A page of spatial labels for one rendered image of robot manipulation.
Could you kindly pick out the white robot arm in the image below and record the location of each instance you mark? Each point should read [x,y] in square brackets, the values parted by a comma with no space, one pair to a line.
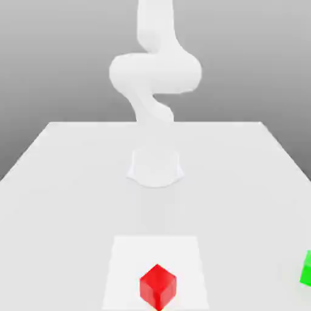
[155,73]

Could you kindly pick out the small red cube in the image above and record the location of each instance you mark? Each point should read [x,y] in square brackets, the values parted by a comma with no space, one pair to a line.
[158,286]

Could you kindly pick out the small green cube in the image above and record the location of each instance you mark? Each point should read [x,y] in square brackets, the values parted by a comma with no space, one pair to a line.
[306,271]

